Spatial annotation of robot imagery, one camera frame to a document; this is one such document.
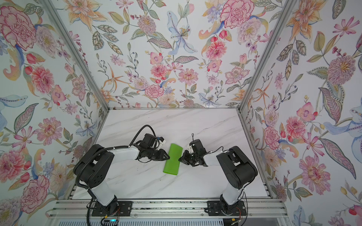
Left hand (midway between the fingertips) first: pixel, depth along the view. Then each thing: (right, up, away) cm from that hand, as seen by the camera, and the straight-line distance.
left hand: (169, 159), depth 89 cm
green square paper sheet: (+2, -4, +2) cm, 5 cm away
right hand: (+5, -1, +3) cm, 6 cm away
